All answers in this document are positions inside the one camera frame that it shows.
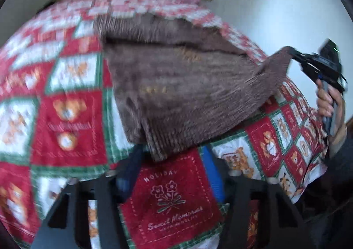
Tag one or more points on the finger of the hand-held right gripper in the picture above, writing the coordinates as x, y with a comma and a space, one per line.
300, 55
309, 71

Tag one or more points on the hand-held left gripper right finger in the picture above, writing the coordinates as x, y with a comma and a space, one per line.
213, 174

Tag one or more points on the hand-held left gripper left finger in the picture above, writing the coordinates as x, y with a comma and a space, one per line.
131, 169

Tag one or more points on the brown knit sweater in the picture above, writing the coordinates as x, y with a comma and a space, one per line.
179, 78

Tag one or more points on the person's right forearm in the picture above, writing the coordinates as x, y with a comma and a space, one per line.
343, 158

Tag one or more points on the person's right hand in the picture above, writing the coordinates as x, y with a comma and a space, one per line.
321, 103

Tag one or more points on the red checked printed bedspread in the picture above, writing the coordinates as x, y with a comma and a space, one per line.
69, 116

